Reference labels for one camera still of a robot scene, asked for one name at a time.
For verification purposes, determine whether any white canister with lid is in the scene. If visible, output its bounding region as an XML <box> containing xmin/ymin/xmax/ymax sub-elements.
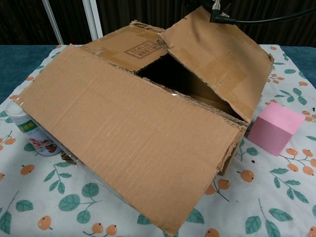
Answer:
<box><xmin>5</xmin><ymin>101</ymin><xmax>62</xmax><ymax>158</ymax></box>

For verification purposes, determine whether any black right hand cable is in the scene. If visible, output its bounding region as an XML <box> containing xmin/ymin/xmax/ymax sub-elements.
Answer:
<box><xmin>209</xmin><ymin>0</ymin><xmax>316</xmax><ymax>25</ymax></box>

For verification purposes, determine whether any brown cardboard box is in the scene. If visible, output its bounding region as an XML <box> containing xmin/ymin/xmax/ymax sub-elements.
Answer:
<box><xmin>15</xmin><ymin>6</ymin><xmax>275</xmax><ymax>235</ymax></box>

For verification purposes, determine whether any pink cube block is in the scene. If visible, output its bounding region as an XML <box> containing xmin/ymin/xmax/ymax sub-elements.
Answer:
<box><xmin>247</xmin><ymin>102</ymin><xmax>306</xmax><ymax>157</ymax></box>

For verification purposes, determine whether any floral fruit print tablecloth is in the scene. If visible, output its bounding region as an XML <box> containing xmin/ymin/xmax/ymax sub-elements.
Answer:
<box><xmin>0</xmin><ymin>44</ymin><xmax>316</xmax><ymax>237</ymax></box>

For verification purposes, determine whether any wide white frame post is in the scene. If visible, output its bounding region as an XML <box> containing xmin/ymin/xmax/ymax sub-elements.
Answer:
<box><xmin>82</xmin><ymin>0</ymin><xmax>103</xmax><ymax>41</ymax></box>

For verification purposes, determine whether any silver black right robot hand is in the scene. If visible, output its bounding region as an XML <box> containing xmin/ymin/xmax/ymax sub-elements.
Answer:
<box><xmin>184</xmin><ymin>0</ymin><xmax>232</xmax><ymax>12</ymax></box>

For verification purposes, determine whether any thin white frame post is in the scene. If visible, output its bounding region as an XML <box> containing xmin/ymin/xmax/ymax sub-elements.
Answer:
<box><xmin>41</xmin><ymin>0</ymin><xmax>63</xmax><ymax>45</ymax></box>

